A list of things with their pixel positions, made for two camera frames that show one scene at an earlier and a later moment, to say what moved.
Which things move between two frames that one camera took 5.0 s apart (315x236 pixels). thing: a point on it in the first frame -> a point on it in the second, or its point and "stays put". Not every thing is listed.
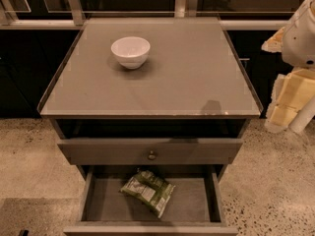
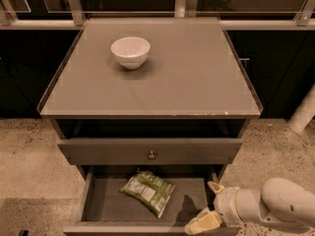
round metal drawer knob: [152, 156] stays put
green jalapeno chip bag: [151, 189] stays put
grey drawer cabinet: [153, 144] stays put
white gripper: [300, 41] -> [225, 202]
